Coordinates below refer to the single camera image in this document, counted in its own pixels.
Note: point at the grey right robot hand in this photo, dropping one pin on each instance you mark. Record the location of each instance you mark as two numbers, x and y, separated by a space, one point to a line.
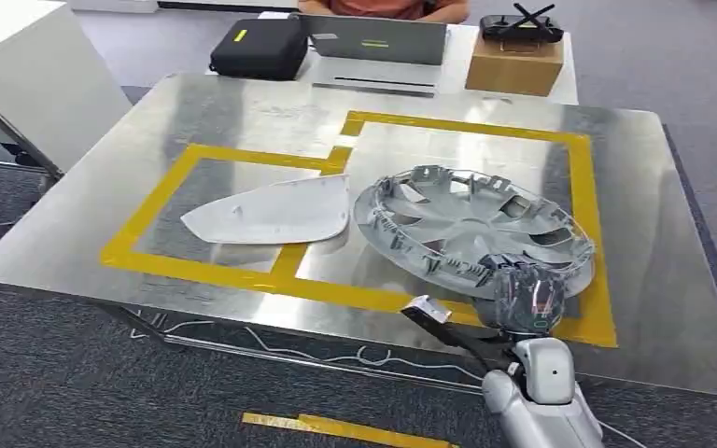
525 303

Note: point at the silver plastic wheel hubcap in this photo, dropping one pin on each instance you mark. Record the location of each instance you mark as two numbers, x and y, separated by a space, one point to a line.
457 229

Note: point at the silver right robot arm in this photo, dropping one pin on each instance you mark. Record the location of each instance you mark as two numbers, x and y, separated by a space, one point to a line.
538 426

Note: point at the yellow floor tape strip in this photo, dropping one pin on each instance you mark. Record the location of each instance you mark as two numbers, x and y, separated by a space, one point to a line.
358 431

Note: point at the white office desk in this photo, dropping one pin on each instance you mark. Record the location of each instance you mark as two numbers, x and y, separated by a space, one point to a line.
562 86

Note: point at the brown cardboard box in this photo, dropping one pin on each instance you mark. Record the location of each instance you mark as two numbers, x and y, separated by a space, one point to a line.
513 68

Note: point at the white car mirror cover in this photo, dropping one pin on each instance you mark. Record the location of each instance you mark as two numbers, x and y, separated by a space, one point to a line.
278 216

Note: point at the silver flat device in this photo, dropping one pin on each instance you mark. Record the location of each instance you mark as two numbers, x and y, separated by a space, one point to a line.
371 80

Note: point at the black antenna controller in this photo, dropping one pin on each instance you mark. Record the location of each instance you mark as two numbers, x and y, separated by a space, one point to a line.
519 28

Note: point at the grey laptop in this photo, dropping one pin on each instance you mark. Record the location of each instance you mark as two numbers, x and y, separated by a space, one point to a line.
377 40

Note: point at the steel table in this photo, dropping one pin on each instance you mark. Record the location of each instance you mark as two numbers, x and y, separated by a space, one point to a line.
241 123

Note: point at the black zip case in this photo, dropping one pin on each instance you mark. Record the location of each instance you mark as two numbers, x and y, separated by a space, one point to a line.
259 49

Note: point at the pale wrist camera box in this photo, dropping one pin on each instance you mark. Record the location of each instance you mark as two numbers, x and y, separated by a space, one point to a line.
547 371

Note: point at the black bracket with silver tip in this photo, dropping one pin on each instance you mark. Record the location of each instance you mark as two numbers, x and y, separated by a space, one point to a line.
451 337

